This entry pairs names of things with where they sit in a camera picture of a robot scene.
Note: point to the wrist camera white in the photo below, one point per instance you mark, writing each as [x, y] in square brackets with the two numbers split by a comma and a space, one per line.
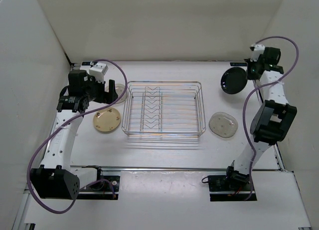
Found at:
[257, 50]
[98, 70]

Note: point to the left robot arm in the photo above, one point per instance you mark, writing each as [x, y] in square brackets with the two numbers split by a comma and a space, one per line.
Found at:
[54, 179]

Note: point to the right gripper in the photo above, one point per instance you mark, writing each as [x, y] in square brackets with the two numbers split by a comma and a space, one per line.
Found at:
[249, 63]

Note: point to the right blue corner label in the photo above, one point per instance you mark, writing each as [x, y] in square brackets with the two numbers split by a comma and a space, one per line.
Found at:
[238, 64]

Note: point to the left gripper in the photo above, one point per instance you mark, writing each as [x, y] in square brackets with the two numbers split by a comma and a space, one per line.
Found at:
[105, 97]

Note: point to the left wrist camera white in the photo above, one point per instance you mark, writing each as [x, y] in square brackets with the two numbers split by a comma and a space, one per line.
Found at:
[98, 70]

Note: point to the black round plate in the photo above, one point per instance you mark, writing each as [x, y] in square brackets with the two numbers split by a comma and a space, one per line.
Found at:
[234, 80]

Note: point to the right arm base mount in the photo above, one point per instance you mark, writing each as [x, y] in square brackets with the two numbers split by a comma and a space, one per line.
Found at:
[224, 189]

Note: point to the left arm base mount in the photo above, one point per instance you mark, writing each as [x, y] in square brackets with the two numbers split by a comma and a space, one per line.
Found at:
[97, 184]

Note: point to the wire dish rack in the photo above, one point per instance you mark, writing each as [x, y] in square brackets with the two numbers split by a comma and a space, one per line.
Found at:
[164, 108]

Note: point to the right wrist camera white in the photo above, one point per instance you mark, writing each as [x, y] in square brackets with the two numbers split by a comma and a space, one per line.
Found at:
[257, 50]

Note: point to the beige ceramic plate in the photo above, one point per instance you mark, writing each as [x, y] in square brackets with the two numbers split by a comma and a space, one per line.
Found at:
[107, 120]

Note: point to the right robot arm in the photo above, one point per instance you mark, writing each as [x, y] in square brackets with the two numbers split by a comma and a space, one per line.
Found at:
[272, 121]

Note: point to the clear glass plate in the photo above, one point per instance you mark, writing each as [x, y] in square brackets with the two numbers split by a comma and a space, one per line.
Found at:
[223, 125]
[120, 88]

